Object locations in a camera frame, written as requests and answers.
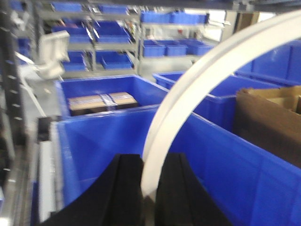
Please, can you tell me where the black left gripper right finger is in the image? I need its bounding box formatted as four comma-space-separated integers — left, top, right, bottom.
155, 153, 232, 226

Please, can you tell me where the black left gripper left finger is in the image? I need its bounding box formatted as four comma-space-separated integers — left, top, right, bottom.
42, 154, 144, 226

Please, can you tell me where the white curved PVC clamp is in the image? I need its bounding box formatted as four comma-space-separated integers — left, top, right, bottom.
141, 10, 301, 200

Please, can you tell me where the near blue plastic bin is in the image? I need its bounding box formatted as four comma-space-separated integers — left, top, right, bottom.
56, 108, 301, 226

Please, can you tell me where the blue bin holding box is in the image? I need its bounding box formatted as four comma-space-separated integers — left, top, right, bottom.
55, 74, 169, 119

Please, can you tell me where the far right blue bin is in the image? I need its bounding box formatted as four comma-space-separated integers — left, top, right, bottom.
234, 40, 301, 86

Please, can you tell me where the taped cardboard package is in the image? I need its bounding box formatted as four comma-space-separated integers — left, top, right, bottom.
68, 92, 139, 116

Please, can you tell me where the metal storage shelf rack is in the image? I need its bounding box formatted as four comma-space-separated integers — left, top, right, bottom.
33, 0, 226, 76

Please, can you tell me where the white plastic chair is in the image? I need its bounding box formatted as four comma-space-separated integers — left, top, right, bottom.
36, 30, 70, 80

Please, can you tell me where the stainless steel post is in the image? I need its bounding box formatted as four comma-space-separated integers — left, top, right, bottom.
0, 0, 26, 147

